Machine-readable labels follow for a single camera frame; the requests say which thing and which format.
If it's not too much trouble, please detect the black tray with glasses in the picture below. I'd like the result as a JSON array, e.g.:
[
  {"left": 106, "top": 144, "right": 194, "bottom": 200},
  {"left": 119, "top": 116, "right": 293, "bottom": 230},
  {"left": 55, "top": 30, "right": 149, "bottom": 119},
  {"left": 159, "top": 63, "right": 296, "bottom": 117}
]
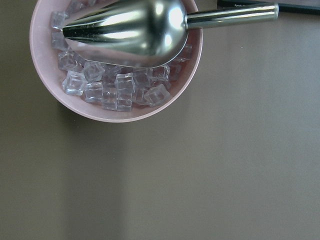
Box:
[{"left": 217, "top": 0, "right": 320, "bottom": 15}]

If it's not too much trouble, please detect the clear ice cube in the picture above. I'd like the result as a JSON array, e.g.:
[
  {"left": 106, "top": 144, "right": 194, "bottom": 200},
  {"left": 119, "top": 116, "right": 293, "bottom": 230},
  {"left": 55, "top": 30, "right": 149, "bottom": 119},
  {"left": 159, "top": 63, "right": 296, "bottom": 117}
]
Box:
[
  {"left": 62, "top": 70, "right": 87, "bottom": 96},
  {"left": 114, "top": 72, "right": 136, "bottom": 94},
  {"left": 83, "top": 61, "right": 105, "bottom": 83},
  {"left": 143, "top": 84, "right": 171, "bottom": 107},
  {"left": 83, "top": 82, "right": 103, "bottom": 103}
]

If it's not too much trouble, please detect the metal ice scoop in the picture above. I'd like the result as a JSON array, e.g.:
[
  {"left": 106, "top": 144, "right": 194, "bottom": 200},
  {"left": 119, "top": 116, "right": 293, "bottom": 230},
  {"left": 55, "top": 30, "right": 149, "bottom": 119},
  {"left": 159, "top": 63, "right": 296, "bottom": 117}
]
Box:
[{"left": 62, "top": 0, "right": 279, "bottom": 68}]

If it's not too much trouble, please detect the pink bowl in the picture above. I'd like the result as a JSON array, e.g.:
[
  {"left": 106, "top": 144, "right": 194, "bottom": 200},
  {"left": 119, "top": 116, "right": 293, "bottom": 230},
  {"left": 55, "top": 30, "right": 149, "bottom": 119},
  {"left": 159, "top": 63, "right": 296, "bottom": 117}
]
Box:
[{"left": 29, "top": 0, "right": 203, "bottom": 123}]

